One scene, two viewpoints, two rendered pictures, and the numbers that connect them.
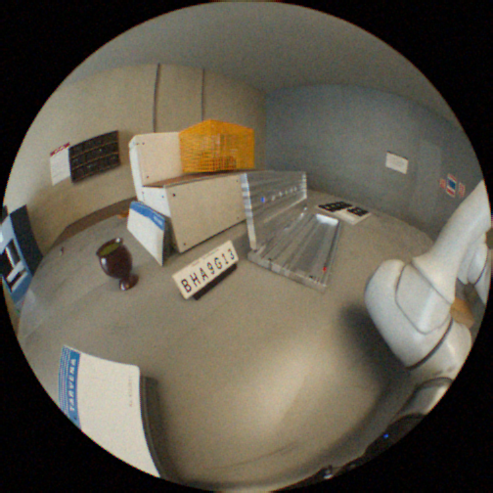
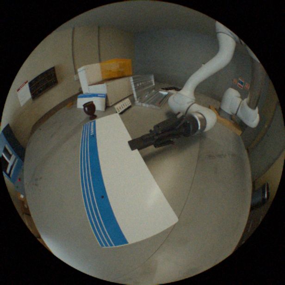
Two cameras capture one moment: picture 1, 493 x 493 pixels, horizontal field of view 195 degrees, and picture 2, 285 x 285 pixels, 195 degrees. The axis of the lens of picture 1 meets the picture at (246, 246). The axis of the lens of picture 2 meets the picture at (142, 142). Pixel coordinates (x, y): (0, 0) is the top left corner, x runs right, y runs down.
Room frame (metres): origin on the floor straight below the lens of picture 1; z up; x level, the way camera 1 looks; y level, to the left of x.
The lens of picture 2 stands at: (-0.33, 0.06, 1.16)
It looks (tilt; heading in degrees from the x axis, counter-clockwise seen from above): 49 degrees down; 348
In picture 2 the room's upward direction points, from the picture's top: straight up
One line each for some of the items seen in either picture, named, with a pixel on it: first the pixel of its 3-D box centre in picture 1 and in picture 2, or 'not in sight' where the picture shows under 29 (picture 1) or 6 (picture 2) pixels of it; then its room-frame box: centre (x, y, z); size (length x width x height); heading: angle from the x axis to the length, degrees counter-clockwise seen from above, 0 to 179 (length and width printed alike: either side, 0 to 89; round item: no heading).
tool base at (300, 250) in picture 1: (310, 234); (155, 96); (0.41, -0.22, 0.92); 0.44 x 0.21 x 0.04; 143
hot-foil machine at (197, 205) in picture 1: (221, 171); (117, 77); (0.73, 0.12, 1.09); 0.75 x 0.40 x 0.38; 143
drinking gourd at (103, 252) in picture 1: (118, 265); (90, 110); (0.19, 0.30, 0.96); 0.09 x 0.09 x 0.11
